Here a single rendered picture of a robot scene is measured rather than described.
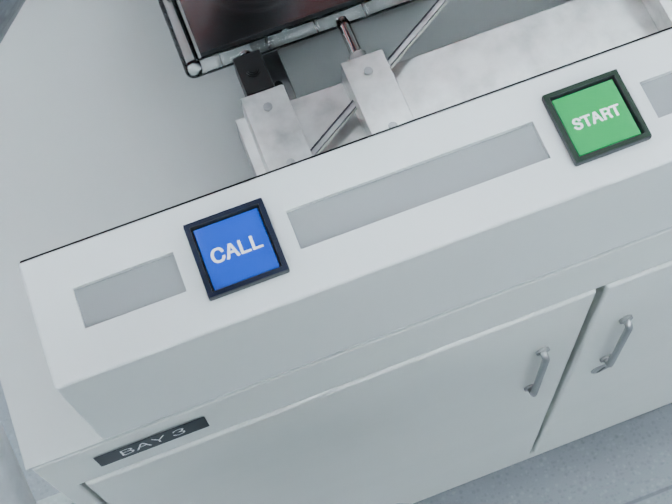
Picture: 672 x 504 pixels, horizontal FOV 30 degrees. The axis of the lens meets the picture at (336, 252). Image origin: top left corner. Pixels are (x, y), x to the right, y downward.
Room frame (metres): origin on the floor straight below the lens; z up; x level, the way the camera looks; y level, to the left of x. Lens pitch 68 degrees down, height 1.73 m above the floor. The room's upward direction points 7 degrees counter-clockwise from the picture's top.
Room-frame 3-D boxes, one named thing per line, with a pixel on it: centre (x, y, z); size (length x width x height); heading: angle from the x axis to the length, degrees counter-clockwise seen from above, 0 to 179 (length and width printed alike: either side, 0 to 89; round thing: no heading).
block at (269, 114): (0.43, 0.03, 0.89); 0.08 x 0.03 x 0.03; 14
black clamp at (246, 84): (0.49, 0.04, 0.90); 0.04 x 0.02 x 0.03; 14
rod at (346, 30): (0.51, -0.03, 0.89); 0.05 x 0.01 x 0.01; 14
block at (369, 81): (0.45, -0.05, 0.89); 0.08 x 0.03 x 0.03; 14
